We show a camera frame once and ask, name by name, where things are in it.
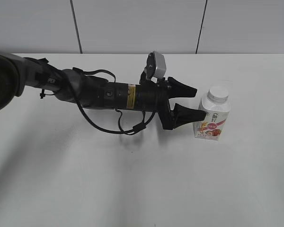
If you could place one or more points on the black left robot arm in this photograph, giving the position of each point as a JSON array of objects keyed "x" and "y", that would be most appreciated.
[{"x": 88, "y": 91}]

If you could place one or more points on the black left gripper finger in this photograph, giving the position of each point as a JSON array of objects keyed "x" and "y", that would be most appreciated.
[
  {"x": 183, "y": 115},
  {"x": 178, "y": 90}
]

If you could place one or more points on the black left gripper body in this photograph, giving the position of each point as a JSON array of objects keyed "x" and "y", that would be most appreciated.
[{"x": 154, "y": 98}]

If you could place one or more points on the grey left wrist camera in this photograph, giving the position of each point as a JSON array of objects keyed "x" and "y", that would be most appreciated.
[{"x": 155, "y": 66}]

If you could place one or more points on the white bottle cap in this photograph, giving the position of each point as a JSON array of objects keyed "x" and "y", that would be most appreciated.
[{"x": 218, "y": 94}]

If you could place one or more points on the white yili yogurt bottle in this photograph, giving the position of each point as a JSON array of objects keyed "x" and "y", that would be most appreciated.
[{"x": 216, "y": 115}]

